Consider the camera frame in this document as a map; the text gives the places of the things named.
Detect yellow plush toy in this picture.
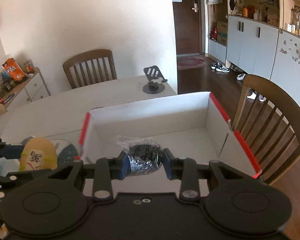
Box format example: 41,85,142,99
19,138,57,172

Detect small dark wrapper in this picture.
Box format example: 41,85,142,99
117,136,163,176

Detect red cardboard shoe box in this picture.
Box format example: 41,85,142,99
79,92,262,178

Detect white side cabinet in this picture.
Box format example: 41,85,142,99
0,67,51,112

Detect orange chip bag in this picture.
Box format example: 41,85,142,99
2,58,26,82

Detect black phone stand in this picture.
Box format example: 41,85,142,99
142,66,167,94

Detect right wooden chair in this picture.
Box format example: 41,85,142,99
230,75,300,185

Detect wooden chair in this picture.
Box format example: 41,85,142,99
230,75,300,185
63,49,117,89

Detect far wooden chair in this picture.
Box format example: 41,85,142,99
63,49,117,89

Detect red door rug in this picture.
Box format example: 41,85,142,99
177,55,214,70

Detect sneakers on floor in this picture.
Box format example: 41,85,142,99
210,61,230,73

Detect white wall cabinets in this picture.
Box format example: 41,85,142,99
209,0,300,106

